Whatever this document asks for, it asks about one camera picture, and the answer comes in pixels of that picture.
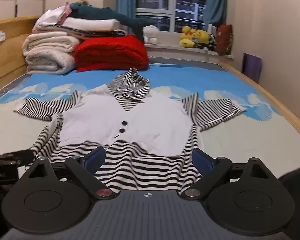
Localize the striped white hooded top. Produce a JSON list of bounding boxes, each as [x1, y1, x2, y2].
[[17, 69, 244, 192]]

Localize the blue white patterned bedspread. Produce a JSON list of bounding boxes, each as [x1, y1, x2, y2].
[[0, 63, 300, 187]]

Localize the purple box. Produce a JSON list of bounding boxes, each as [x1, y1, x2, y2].
[[241, 53, 263, 83]]

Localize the red folded blanket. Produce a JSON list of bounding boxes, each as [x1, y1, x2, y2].
[[74, 35, 149, 72]]

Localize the cream folded blanket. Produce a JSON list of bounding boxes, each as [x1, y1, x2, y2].
[[22, 31, 80, 75]]

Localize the dark red bag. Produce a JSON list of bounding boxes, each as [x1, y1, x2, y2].
[[215, 24, 233, 56]]

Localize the yellow plush toy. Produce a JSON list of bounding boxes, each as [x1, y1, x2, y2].
[[179, 26, 210, 49]]

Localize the white plush toy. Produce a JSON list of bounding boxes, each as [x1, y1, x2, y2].
[[143, 25, 159, 44]]

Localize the white folded bedding stack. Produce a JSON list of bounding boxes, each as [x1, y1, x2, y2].
[[32, 4, 128, 40]]

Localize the dark teal shark plush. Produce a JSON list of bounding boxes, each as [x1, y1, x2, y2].
[[69, 3, 155, 42]]

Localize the window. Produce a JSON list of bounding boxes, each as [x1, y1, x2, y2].
[[136, 0, 206, 33]]

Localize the blue right curtain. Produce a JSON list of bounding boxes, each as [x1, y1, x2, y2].
[[203, 0, 227, 29]]

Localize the wooden bed frame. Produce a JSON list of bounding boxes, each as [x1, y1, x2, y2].
[[0, 16, 300, 134]]

